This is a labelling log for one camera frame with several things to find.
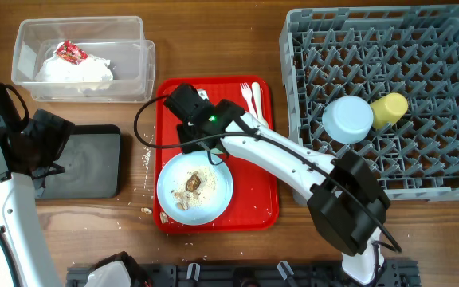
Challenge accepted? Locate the white napkin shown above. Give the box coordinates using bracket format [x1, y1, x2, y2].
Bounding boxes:
[34, 55, 114, 90]

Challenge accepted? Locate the red snack wrapper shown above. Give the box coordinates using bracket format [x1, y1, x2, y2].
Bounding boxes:
[56, 41, 88, 65]

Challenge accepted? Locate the light blue bowl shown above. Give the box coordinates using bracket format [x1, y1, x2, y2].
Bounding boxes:
[322, 96, 374, 144]

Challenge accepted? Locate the yellow cup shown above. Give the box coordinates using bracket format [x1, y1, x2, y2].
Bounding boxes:
[370, 92, 408, 129]

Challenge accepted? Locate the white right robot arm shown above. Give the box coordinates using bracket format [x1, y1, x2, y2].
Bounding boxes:
[165, 100, 402, 286]

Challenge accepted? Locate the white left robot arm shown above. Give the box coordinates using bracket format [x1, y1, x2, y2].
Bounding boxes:
[0, 109, 75, 286]

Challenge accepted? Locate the clear plastic waste bin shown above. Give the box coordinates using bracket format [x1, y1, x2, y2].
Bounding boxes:
[11, 16, 155, 102]

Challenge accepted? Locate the grey dishwasher rack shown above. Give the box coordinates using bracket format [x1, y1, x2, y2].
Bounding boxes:
[279, 5, 459, 201]

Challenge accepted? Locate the black plastic bin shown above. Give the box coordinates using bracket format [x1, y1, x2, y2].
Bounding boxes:
[33, 124, 122, 199]

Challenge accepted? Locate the white plastic fork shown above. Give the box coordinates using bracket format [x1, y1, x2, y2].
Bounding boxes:
[240, 83, 257, 118]

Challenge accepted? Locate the brown food scrap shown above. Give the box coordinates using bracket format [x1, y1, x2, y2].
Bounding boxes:
[186, 172, 202, 192]

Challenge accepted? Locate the white plastic spoon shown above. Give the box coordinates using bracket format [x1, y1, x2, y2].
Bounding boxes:
[251, 82, 269, 127]

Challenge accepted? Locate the light blue plate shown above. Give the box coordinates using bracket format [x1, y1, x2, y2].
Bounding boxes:
[156, 151, 233, 226]

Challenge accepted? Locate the red serving tray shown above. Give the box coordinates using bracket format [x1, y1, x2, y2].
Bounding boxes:
[153, 75, 280, 234]

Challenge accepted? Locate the nut shell scrap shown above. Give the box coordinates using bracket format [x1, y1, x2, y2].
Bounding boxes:
[159, 211, 168, 224]

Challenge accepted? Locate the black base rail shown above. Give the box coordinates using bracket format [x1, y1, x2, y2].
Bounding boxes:
[66, 261, 420, 287]

